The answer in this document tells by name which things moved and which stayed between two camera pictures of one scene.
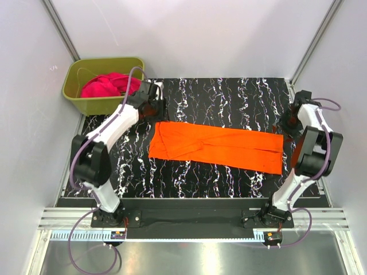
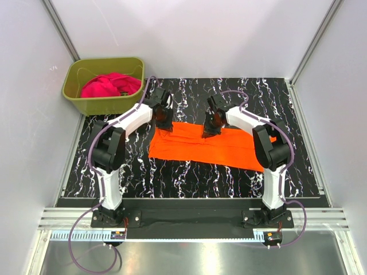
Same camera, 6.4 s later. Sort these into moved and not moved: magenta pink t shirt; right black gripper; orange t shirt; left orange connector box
Moved: right black gripper
Not moved: orange t shirt; left orange connector box; magenta pink t shirt
